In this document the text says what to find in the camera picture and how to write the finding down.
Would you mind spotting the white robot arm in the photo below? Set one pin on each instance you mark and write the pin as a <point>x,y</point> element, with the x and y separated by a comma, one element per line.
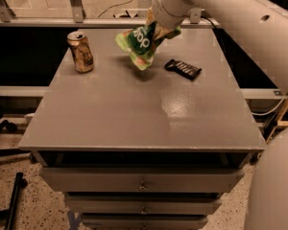
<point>260,28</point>

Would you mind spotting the bottom grey drawer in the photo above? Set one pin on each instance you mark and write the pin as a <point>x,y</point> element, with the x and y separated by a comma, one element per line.
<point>149,222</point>

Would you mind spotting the green rice chip bag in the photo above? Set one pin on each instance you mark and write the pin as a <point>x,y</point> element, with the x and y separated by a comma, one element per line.
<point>139,45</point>

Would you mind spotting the black snack bar wrapper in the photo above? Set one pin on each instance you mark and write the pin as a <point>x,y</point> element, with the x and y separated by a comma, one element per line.
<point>182,68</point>

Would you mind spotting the black metal stand leg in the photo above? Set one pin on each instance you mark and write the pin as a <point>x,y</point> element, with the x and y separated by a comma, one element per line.
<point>7,216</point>

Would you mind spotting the yellow frame stand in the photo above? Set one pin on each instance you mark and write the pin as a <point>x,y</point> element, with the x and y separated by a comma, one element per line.
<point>273,121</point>

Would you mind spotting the grey drawer cabinet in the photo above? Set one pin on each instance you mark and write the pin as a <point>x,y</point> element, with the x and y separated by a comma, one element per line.
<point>117,116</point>

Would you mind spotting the middle grey drawer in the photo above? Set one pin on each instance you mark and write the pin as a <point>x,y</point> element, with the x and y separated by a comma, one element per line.
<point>143,204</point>

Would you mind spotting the orange soda can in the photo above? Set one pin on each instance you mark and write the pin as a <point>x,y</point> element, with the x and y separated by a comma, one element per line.
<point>79,46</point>

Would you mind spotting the grey drawer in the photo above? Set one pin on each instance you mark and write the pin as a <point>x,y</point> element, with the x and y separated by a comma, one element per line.
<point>143,204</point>
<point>141,180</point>
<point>149,222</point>

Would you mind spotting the top grey drawer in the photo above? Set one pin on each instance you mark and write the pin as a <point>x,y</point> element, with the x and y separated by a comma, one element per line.
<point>141,180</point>

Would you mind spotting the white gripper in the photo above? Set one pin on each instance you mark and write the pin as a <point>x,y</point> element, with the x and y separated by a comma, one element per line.
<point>165,12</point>

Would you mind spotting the metal railing frame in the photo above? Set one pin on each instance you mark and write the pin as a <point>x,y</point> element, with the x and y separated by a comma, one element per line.
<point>73,13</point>

